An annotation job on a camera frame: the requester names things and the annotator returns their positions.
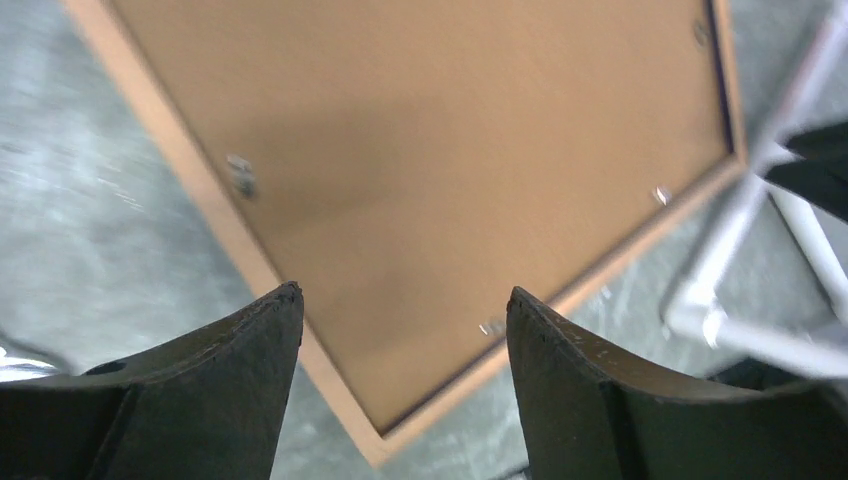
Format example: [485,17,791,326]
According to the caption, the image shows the white pipe stand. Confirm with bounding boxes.
[658,1,847,377]

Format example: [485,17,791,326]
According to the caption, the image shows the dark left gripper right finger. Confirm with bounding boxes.
[506,288,847,479]

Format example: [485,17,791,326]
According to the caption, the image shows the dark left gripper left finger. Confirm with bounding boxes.
[1,282,304,479]

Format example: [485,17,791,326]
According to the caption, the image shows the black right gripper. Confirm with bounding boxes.
[764,121,847,222]

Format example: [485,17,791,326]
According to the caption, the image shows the blue wooden picture frame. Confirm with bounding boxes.
[65,1,746,467]

